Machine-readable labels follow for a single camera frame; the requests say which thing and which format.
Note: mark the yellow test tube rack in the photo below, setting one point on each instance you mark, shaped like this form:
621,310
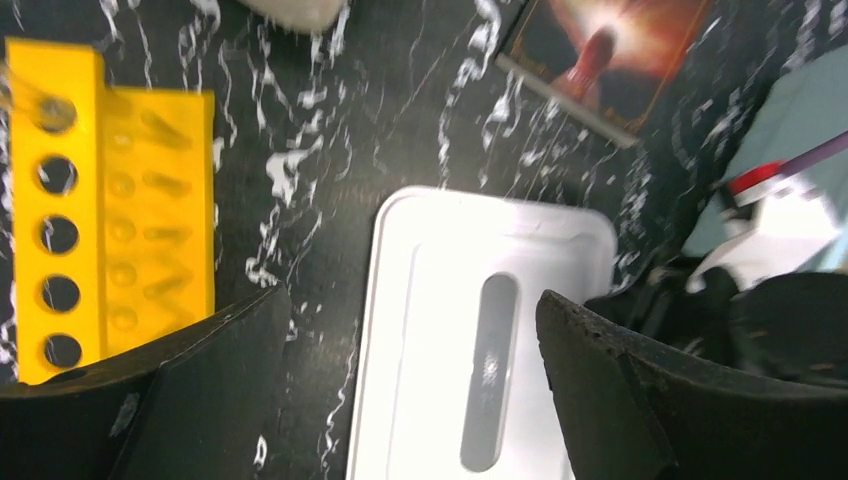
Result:
113,219

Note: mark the teal plastic bin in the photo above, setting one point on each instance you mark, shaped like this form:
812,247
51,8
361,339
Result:
804,109

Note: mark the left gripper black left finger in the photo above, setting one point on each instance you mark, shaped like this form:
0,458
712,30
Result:
201,403

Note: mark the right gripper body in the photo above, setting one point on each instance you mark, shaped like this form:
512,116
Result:
791,327

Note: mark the Three Days To See book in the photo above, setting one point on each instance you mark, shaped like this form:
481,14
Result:
607,63

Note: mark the white cylindrical container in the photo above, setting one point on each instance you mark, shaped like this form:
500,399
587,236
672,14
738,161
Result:
302,16

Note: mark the white plastic bin lid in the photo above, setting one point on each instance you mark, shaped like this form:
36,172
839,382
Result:
451,382

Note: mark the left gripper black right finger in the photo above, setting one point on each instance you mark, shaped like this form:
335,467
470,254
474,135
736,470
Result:
630,407

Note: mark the empty glass test tube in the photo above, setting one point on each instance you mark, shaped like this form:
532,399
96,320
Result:
49,112

